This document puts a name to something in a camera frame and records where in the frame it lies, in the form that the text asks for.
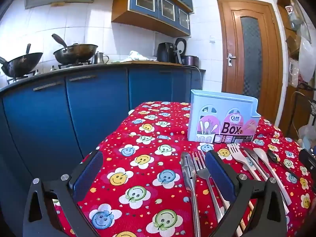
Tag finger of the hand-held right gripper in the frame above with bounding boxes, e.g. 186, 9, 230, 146
299, 148, 316, 176

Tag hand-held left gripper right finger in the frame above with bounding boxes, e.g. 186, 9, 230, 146
205, 150, 288, 237

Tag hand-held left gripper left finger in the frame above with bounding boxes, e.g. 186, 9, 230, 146
23, 150, 104, 237

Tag steel fork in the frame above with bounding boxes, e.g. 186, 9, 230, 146
192, 150, 225, 224

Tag cream plastic fork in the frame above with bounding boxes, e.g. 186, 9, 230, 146
227, 143, 262, 181

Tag slotted steel knife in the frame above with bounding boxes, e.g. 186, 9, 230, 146
181, 152, 201, 237

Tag black plastic utensil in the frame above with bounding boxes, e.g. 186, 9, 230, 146
268, 150, 298, 181

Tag white spoon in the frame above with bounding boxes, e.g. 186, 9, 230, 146
253, 148, 292, 206

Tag light blue utensil box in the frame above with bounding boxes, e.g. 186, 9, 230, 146
188, 89, 261, 144

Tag clear plastic bag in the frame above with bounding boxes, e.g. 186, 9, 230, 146
297, 125, 316, 142

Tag red smiley flower tablecloth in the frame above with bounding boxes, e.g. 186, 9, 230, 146
53, 101, 316, 237

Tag blue kitchen base cabinet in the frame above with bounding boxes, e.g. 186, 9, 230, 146
0, 64, 206, 203

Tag white plastic bag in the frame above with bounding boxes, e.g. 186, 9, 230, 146
297, 36, 316, 83

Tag gas stove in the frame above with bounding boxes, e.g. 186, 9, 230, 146
6, 60, 94, 84

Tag steel kettle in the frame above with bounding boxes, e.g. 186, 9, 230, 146
93, 52, 109, 65

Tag rice cooker with open lid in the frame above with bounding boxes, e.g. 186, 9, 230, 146
175, 38, 199, 66

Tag large dark wok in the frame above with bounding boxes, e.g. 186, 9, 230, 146
52, 33, 99, 65

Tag small dark wok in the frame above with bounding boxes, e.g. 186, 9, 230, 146
0, 44, 43, 78

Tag crumpled light cloth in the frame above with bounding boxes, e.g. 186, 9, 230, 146
112, 51, 157, 63

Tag black air fryer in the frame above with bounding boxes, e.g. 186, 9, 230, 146
157, 42, 182, 64

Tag brown wooden door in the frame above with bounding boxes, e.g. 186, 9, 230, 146
217, 0, 284, 129

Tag wooden shelf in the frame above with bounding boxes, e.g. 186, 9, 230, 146
276, 0, 307, 60

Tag white power cable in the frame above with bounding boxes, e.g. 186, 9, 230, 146
195, 66, 203, 90

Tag blue wooden wall cabinet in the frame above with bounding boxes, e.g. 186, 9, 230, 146
111, 0, 194, 38

